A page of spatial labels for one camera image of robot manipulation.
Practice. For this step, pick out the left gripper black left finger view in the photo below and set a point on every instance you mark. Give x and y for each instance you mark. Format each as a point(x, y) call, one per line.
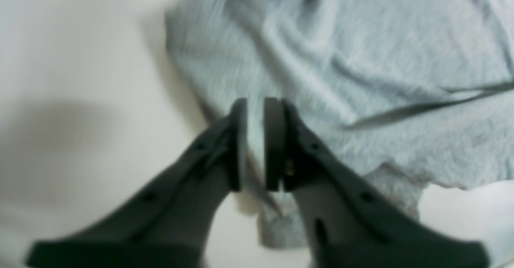
point(167, 223)

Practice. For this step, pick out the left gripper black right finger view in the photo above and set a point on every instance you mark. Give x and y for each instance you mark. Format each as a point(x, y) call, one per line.
point(347, 222)

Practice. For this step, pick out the grey T-shirt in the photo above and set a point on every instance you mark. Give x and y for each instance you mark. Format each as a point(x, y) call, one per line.
point(406, 93)

